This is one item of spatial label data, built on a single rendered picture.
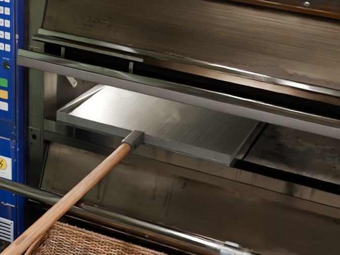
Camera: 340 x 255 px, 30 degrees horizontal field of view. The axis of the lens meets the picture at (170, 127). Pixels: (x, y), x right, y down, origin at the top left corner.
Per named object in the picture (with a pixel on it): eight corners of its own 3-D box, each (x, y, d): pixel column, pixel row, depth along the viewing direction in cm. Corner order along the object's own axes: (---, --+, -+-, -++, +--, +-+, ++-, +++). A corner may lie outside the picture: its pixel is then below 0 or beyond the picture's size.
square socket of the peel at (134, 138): (131, 155, 175) (132, 144, 174) (119, 151, 176) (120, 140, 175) (144, 142, 183) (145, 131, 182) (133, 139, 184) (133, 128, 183)
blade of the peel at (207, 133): (229, 164, 175) (230, 155, 174) (56, 119, 192) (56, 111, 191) (261, 118, 206) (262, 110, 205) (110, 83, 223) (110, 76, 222)
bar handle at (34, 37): (29, 55, 173) (32, 55, 174) (139, 80, 163) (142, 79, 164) (31, 34, 171) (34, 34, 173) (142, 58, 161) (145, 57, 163)
